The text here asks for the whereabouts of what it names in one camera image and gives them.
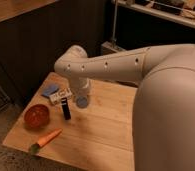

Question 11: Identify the white labelled box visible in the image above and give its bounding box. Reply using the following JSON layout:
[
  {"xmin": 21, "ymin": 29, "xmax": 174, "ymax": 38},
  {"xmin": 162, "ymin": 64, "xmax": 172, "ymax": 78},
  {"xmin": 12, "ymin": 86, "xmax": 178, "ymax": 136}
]
[{"xmin": 49, "ymin": 88, "xmax": 72, "ymax": 105}]

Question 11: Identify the metal shelf rack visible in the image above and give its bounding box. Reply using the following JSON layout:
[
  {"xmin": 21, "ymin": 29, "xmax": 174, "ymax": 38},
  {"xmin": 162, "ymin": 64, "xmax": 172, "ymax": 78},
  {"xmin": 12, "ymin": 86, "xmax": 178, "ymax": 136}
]
[{"xmin": 101, "ymin": 0, "xmax": 195, "ymax": 54}]

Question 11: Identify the orange toy carrot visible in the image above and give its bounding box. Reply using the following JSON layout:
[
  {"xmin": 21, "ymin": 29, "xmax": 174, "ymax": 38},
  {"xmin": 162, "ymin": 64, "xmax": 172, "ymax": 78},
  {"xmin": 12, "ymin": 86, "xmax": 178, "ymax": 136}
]
[{"xmin": 28, "ymin": 129, "xmax": 62, "ymax": 155}]

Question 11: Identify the orange bowl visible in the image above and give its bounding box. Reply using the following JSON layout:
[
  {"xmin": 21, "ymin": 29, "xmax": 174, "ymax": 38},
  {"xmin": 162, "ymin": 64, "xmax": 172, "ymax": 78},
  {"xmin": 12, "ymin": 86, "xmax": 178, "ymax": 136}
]
[{"xmin": 24, "ymin": 104, "xmax": 50, "ymax": 129}]

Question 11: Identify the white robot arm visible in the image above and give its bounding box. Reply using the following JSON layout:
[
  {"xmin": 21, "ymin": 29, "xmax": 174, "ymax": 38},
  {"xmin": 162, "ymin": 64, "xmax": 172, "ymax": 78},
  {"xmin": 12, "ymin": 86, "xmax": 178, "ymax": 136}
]
[{"xmin": 54, "ymin": 44, "xmax": 195, "ymax": 171}]

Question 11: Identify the blue ceramic cup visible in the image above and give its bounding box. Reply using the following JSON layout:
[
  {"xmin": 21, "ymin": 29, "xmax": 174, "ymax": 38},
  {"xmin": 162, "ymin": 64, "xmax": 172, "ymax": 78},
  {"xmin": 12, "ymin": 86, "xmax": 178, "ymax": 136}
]
[{"xmin": 76, "ymin": 96, "xmax": 89, "ymax": 108}]

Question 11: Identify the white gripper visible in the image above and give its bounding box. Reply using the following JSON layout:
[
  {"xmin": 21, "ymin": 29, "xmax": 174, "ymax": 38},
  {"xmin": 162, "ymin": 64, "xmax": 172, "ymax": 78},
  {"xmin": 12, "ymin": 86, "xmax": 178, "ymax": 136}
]
[{"xmin": 70, "ymin": 78, "xmax": 90, "ymax": 97}]

